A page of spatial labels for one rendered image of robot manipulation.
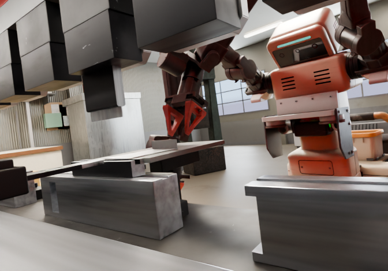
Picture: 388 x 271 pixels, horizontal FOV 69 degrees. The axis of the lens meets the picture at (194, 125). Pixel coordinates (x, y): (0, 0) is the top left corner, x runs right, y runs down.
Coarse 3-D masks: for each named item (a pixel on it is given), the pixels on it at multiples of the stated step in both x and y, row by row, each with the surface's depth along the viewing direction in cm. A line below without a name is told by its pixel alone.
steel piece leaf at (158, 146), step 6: (156, 144) 66; (162, 144) 65; (168, 144) 64; (174, 144) 62; (150, 150) 64; (156, 150) 62; (162, 150) 61; (168, 150) 60; (120, 156) 59; (126, 156) 57; (132, 156) 56; (138, 156) 54
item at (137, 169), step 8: (80, 160) 63; (88, 160) 61; (104, 160) 58; (112, 160) 56; (120, 160) 55; (128, 160) 53; (136, 160) 52; (88, 168) 58; (96, 168) 56; (104, 168) 55; (112, 168) 53; (120, 168) 52; (128, 168) 50; (136, 168) 51; (144, 168) 52; (96, 176) 56; (104, 176) 55; (112, 176) 53; (120, 176) 52; (128, 176) 50; (136, 176) 50
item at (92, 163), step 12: (0, 168) 37; (12, 168) 37; (24, 168) 38; (60, 168) 47; (72, 168) 48; (0, 180) 36; (12, 180) 37; (24, 180) 38; (0, 192) 36; (12, 192) 37; (24, 192) 38
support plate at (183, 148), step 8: (184, 144) 72; (192, 144) 69; (200, 144) 66; (208, 144) 66; (216, 144) 69; (128, 152) 70; (168, 152) 57; (176, 152) 57; (184, 152) 59; (144, 160) 52; (152, 160) 52; (160, 160) 53
